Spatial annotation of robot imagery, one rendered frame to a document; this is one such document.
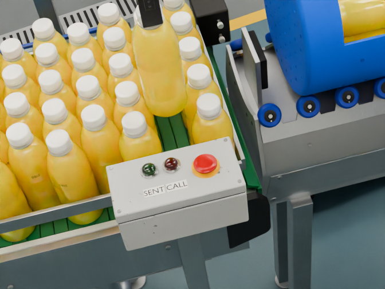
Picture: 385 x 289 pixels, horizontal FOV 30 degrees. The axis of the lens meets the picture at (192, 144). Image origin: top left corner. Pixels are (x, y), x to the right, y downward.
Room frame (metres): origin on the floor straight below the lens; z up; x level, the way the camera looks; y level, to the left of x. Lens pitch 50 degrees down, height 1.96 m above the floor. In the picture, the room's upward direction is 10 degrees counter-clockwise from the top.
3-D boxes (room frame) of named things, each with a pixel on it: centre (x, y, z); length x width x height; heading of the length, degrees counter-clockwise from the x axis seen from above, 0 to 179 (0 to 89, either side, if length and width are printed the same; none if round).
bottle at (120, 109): (0.87, 0.09, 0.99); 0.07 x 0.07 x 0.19
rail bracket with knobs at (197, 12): (1.17, -0.08, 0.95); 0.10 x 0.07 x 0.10; 5
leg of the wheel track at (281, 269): (1.05, -0.20, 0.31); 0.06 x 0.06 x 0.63; 5
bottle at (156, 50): (0.84, 0.03, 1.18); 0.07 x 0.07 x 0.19
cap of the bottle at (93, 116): (0.83, 0.15, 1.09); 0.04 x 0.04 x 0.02
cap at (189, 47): (0.95, -0.02, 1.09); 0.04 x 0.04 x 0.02
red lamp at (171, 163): (0.69, 0.04, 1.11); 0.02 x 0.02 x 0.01
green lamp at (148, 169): (0.69, 0.07, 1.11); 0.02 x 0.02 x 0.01
